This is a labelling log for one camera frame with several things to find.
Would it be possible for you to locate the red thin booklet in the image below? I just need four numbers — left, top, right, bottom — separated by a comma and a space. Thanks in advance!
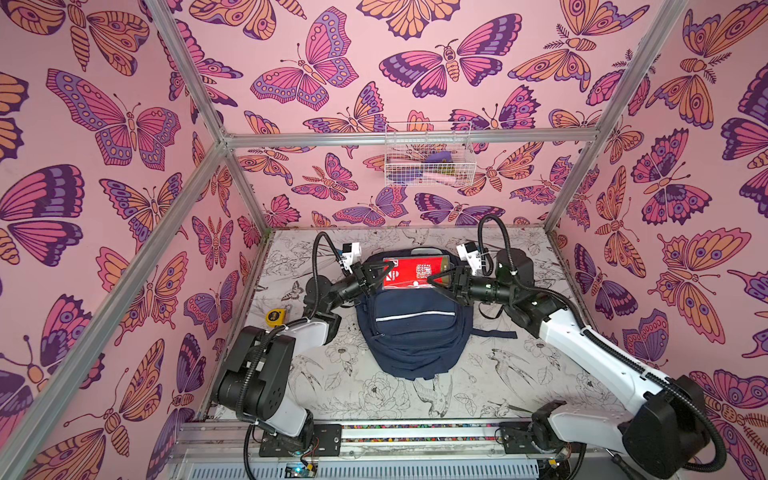
382, 255, 451, 290

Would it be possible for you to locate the yellow tape measure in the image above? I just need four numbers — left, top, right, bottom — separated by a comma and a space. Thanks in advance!
265, 308, 287, 328

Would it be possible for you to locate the white wire wall basket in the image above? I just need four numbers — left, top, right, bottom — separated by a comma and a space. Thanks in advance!
382, 128, 477, 188

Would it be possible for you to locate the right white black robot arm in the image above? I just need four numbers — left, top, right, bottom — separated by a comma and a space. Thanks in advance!
428, 262, 727, 479

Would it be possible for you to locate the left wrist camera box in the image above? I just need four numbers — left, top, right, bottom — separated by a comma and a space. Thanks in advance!
338, 242, 362, 272

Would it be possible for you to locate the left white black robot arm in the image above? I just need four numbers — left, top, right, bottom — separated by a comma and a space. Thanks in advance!
211, 261, 394, 442

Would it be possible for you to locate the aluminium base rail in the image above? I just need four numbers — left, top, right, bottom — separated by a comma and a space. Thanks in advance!
164, 418, 648, 479

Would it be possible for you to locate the navy blue student backpack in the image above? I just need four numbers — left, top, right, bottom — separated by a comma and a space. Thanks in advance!
356, 247, 518, 381

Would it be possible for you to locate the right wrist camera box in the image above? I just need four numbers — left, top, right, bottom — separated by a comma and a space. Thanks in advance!
456, 242, 485, 276

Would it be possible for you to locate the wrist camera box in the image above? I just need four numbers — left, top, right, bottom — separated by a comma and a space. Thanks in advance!
456, 242, 485, 276
338, 242, 362, 272

